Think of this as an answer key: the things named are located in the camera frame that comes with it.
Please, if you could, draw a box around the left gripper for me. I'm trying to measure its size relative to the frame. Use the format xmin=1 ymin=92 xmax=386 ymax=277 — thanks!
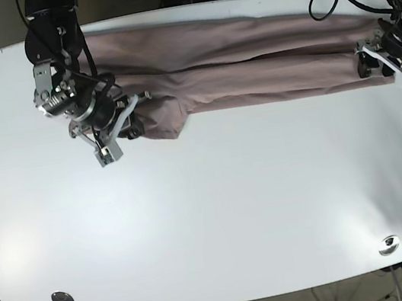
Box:
xmin=355 ymin=12 xmax=402 ymax=87

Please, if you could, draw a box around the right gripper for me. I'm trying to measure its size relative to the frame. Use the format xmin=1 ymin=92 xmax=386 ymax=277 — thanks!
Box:
xmin=34 ymin=85 xmax=150 ymax=167

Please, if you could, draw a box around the pink T-shirt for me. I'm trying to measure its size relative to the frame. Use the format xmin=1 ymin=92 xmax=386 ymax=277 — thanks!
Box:
xmin=86 ymin=15 xmax=394 ymax=139

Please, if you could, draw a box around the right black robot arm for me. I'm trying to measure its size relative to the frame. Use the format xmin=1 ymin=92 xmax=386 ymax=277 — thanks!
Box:
xmin=16 ymin=0 xmax=151 ymax=167

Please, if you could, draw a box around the left metal table grommet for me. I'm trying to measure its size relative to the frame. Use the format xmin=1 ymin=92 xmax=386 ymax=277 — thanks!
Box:
xmin=51 ymin=291 xmax=74 ymax=301

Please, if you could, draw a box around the metal table grommet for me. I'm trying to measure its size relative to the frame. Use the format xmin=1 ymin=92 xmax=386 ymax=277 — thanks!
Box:
xmin=51 ymin=291 xmax=74 ymax=301
xmin=378 ymin=235 xmax=400 ymax=257

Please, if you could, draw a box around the right metal table grommet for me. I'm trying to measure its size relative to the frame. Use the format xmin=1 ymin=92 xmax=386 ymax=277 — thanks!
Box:
xmin=378 ymin=235 xmax=400 ymax=257

